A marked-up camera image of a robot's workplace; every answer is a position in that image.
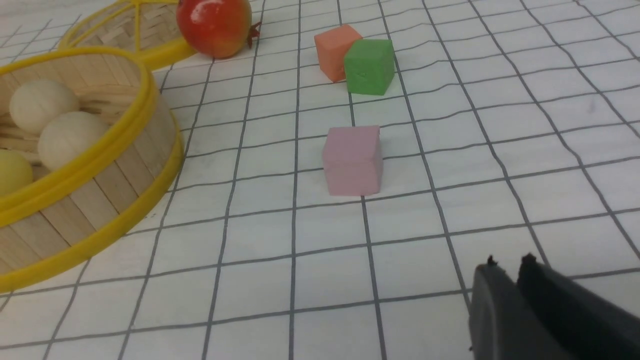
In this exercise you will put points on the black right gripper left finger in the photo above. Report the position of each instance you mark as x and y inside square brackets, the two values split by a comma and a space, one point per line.
[502, 324]

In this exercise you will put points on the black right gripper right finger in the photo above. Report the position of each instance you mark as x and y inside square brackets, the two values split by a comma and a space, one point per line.
[582, 322]

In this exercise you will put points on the white bun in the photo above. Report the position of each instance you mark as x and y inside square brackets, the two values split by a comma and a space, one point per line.
[67, 136]
[37, 102]

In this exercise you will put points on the bamboo steamer tray yellow rim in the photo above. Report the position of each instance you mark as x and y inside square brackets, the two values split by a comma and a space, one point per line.
[67, 216]

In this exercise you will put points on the bamboo steamer lid yellow rim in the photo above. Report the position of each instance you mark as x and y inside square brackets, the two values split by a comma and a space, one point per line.
[146, 28]

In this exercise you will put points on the white grid tablecloth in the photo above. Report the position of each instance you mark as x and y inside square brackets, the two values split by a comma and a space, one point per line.
[510, 127]

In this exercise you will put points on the pink cube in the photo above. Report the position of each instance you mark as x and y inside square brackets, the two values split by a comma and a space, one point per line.
[353, 161]

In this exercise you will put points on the green cube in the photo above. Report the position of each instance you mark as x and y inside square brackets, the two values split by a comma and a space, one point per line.
[369, 66]

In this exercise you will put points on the orange cube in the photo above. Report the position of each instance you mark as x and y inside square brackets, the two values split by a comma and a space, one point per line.
[332, 46]

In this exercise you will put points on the red pomegranate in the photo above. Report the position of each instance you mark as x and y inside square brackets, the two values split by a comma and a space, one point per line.
[219, 29]

